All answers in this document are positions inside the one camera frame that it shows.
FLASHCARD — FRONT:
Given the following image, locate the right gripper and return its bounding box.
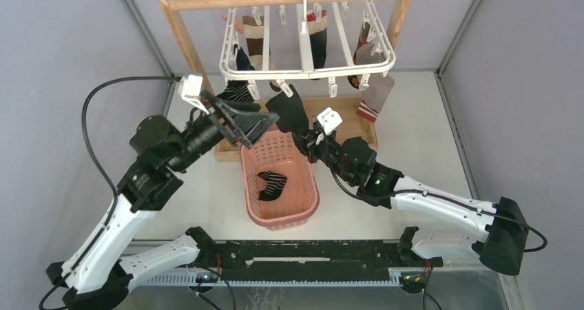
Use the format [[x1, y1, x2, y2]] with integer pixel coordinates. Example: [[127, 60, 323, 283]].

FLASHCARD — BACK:
[[295, 129, 357, 187]]

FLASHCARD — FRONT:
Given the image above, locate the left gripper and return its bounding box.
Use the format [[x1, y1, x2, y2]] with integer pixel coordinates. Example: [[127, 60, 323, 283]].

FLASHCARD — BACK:
[[170, 89, 280, 172]]

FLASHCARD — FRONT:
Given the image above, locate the plain black sock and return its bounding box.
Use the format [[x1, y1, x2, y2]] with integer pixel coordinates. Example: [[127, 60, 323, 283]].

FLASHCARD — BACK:
[[265, 84, 309, 135]]

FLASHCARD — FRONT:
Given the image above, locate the black white striped sock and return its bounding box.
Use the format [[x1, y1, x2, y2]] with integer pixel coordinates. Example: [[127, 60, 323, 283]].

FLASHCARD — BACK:
[[258, 171, 288, 202]]

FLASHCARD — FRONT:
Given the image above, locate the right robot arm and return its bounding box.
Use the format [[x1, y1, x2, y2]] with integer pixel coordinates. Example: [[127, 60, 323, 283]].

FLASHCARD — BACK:
[[293, 128, 532, 276]]

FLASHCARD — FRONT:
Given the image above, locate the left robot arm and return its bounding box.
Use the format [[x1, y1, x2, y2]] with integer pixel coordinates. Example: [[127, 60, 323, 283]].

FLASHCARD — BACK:
[[46, 92, 279, 309]]

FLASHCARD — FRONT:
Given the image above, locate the pink plastic basket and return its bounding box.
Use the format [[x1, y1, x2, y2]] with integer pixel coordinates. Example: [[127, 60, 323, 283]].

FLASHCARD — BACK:
[[240, 130, 320, 230]]

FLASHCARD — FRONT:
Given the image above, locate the wooden hanging rack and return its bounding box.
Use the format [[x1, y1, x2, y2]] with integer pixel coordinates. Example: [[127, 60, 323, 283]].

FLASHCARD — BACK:
[[159, 0, 410, 112]]

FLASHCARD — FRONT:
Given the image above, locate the navy dark sock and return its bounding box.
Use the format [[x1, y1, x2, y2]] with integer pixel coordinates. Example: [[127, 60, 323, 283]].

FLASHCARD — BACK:
[[234, 47, 255, 71]]

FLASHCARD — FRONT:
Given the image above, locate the brown beige striped sock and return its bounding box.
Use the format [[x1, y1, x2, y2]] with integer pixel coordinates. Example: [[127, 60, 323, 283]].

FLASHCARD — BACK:
[[242, 15, 264, 70]]

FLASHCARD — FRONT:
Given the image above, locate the black red cuff sock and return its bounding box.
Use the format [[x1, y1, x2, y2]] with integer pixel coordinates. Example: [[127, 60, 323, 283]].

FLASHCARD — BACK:
[[307, 10, 328, 69]]

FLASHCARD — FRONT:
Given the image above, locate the brown patterned sock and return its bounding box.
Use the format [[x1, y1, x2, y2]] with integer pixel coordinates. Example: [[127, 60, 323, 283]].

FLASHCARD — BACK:
[[346, 22, 371, 90]]

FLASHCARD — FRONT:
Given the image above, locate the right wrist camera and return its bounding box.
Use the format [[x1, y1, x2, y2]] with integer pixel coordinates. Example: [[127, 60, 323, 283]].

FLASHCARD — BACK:
[[316, 107, 343, 136]]

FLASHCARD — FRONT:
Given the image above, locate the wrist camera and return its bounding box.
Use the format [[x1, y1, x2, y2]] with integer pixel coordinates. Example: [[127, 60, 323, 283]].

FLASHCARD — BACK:
[[316, 107, 343, 136], [177, 74, 210, 115]]

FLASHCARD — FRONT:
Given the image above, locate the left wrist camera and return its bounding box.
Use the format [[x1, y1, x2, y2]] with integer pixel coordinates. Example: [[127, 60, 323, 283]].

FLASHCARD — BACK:
[[177, 74, 210, 115]]

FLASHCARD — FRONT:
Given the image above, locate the black mounting rail base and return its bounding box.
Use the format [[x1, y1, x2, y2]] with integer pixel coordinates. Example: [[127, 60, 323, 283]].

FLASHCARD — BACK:
[[145, 240, 444, 287]]

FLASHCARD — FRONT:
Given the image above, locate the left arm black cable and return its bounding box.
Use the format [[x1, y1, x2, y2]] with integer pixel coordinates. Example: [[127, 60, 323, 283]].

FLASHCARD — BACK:
[[38, 75, 181, 310]]

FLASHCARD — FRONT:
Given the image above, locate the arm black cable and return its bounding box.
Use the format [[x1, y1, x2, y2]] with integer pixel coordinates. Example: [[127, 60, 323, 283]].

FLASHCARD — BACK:
[[38, 75, 181, 310], [328, 166, 548, 254]]

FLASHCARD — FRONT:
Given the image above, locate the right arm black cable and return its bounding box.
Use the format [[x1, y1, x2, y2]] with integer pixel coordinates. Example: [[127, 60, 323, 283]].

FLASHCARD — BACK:
[[328, 166, 548, 254]]

